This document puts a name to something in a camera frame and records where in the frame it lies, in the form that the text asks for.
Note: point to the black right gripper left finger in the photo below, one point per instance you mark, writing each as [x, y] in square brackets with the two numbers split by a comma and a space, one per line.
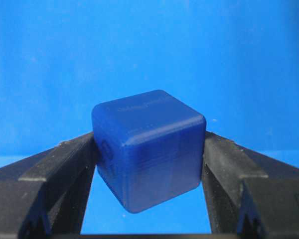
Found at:
[45, 196]

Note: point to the blue block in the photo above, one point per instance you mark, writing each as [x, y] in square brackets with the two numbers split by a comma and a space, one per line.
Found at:
[151, 148]

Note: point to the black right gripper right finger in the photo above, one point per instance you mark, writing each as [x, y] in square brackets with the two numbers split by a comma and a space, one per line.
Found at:
[249, 195]

